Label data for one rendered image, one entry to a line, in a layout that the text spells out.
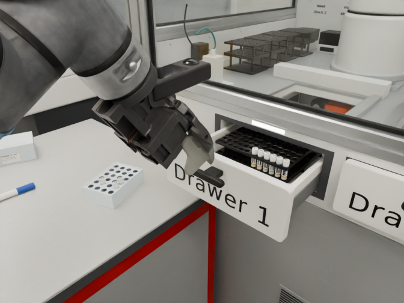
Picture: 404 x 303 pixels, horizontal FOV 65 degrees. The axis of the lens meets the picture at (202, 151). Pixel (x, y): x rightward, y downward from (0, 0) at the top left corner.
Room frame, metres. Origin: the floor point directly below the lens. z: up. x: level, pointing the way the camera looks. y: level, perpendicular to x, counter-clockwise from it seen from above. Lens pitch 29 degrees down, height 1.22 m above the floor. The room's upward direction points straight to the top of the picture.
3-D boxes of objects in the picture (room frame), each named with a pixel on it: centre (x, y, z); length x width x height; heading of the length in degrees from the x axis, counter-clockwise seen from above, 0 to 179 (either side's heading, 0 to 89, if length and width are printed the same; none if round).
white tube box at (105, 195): (0.64, 0.21, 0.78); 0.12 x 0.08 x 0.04; 156
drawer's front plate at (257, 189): (0.51, -0.03, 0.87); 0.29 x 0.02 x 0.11; 48
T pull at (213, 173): (0.49, -0.02, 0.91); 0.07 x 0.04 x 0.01; 48
